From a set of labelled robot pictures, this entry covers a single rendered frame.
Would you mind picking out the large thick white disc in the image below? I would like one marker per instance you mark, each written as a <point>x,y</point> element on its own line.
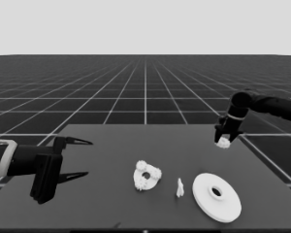
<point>203,195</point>

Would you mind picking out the small white T-shaped piece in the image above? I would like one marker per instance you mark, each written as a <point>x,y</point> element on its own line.
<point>180,191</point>

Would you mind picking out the white round carrier with pins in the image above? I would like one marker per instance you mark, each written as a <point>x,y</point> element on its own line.
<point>150,185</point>

